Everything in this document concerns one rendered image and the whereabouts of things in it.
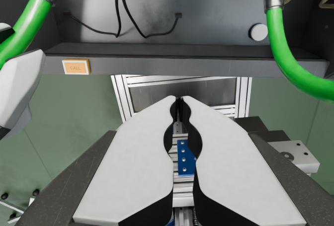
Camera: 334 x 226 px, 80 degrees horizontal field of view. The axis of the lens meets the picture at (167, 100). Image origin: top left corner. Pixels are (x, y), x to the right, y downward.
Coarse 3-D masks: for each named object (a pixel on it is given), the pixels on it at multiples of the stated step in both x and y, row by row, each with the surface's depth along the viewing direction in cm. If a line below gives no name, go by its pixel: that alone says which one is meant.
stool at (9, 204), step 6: (36, 192) 206; (6, 198) 211; (30, 198) 202; (6, 204) 207; (12, 204) 210; (18, 210) 212; (24, 210) 214; (12, 216) 227; (18, 216) 220; (12, 222) 223
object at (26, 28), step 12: (36, 0) 15; (24, 12) 15; (36, 12) 15; (24, 24) 15; (36, 24) 15; (12, 36) 14; (24, 36) 15; (0, 48) 14; (12, 48) 14; (24, 48) 15; (0, 60) 13
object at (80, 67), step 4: (84, 60) 42; (68, 64) 41; (72, 64) 41; (76, 64) 41; (80, 64) 41; (84, 64) 41; (88, 64) 42; (68, 68) 42; (72, 68) 42; (76, 68) 42; (80, 68) 42; (84, 68) 42; (88, 68) 43; (68, 72) 42; (72, 72) 42; (76, 72) 42; (80, 72) 42; (84, 72) 42
